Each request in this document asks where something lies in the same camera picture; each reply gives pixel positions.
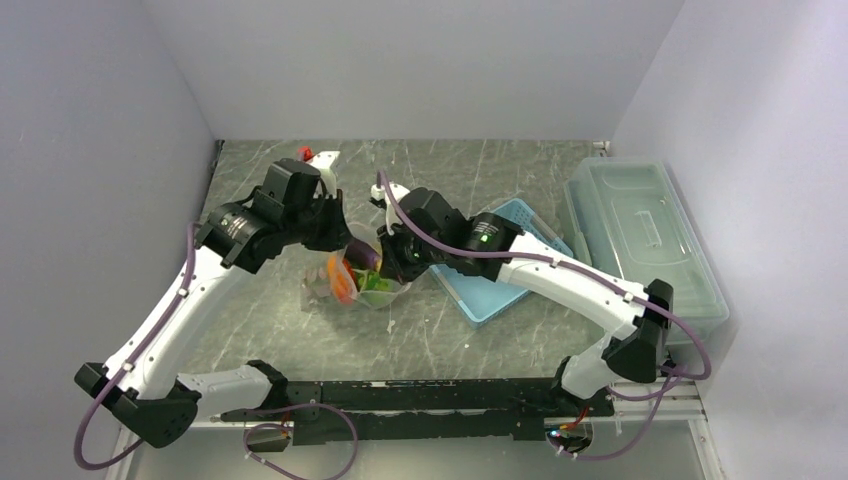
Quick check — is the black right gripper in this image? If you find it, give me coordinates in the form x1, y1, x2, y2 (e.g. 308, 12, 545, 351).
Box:
377, 217, 448, 285

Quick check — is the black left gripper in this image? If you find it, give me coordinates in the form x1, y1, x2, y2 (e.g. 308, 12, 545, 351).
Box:
283, 188, 354, 252

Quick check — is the purple eggplant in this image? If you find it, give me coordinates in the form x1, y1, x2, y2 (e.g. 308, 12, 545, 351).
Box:
344, 238, 382, 271

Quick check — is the green lime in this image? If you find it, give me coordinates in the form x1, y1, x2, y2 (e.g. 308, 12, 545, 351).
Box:
354, 270, 400, 309

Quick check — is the clear zip top bag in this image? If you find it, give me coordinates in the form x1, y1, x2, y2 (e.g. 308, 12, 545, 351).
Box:
300, 223, 410, 310

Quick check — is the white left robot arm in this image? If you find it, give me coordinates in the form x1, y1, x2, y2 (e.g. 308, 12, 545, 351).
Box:
75, 151, 351, 448

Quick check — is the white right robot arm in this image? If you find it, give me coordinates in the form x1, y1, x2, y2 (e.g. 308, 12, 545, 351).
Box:
370, 183, 673, 415

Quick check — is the blue plastic basket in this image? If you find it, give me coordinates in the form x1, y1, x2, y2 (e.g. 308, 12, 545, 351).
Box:
429, 198, 575, 329

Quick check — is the clear plastic storage box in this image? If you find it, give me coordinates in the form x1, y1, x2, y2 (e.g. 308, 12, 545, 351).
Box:
557, 157, 729, 340

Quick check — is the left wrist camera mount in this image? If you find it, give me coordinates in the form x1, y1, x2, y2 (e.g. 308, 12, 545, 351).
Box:
297, 146, 341, 197

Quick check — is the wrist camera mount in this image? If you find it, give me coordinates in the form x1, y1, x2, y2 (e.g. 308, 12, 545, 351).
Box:
297, 146, 341, 197
369, 182, 410, 210

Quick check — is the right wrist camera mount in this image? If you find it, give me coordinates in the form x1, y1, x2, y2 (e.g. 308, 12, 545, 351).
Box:
369, 182, 410, 210

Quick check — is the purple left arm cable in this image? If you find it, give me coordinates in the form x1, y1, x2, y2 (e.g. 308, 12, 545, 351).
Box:
72, 221, 203, 472

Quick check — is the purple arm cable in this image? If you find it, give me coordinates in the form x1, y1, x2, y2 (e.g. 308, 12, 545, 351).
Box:
375, 169, 713, 463
72, 221, 203, 472

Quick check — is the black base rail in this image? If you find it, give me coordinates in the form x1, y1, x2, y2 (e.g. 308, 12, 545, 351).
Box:
220, 378, 614, 446

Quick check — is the aluminium frame rail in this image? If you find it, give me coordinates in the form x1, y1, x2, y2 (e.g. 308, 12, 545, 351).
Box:
90, 362, 724, 479

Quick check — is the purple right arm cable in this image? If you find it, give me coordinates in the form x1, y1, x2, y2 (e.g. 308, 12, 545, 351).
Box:
375, 169, 713, 463

